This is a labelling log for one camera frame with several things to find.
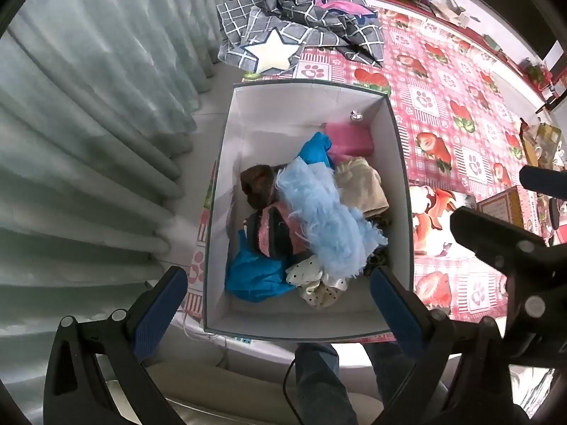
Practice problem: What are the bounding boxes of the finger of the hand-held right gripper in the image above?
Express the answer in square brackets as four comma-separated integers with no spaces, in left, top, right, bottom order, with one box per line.
[449,206,567,366]
[519,165,567,200]

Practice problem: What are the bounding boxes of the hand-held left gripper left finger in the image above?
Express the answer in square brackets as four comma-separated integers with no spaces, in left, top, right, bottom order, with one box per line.
[43,266,189,425]

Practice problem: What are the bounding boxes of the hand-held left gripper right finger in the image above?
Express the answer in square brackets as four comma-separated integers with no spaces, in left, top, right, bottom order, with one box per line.
[370,268,531,425]

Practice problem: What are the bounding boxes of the leopard print scrunchie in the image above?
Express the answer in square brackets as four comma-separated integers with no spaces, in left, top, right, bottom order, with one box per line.
[363,215,391,277]

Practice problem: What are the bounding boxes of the white polka dot scrunchie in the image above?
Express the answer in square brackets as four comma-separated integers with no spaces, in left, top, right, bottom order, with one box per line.
[285,254,350,310]

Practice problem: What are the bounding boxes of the teal cloth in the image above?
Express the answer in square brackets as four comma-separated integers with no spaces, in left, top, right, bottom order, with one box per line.
[224,229,295,302]
[296,132,336,170]

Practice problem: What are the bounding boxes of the light blue furry cloth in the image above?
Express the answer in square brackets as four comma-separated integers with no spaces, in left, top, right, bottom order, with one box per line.
[275,161,388,277]

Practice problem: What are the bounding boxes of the beige cloth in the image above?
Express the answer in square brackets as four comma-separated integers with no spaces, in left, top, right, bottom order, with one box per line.
[333,157,389,219]

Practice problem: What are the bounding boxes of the pink and black fuzzy sock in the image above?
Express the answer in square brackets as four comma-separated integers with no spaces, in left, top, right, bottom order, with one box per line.
[243,201,311,260]

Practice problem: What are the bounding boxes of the brown plush piece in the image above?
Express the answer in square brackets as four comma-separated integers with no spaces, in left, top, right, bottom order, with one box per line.
[240,164,284,210]

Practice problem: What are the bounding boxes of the pink sponge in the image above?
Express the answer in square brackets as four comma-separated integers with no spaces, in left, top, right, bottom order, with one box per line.
[323,120,375,157]

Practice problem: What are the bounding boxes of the white storage box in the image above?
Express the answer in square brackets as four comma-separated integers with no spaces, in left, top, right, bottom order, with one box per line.
[203,79,416,342]

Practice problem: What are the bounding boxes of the yellow cardboard carton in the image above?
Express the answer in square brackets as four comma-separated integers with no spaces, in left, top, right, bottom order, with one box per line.
[476,186,539,231]

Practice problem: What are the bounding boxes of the person's right leg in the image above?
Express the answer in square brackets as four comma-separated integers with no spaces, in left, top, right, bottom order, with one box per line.
[363,341,417,408]

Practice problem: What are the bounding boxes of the small potted plant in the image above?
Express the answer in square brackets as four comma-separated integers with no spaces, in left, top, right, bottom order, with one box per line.
[523,59,550,89]

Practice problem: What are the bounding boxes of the strawberry printed pink tablecloth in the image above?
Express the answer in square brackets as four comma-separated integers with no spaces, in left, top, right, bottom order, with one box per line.
[186,0,567,346]

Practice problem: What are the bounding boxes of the grey curtain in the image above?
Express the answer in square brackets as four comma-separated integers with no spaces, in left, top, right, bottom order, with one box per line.
[0,0,242,408]

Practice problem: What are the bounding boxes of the grey checked blanket with star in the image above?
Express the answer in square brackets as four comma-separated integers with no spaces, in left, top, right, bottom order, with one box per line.
[216,0,385,75]

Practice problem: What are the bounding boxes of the white cable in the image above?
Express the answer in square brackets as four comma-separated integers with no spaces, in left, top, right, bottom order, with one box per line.
[179,314,231,368]

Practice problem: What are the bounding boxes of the black cable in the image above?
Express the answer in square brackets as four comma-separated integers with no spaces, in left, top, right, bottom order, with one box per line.
[282,354,306,425]

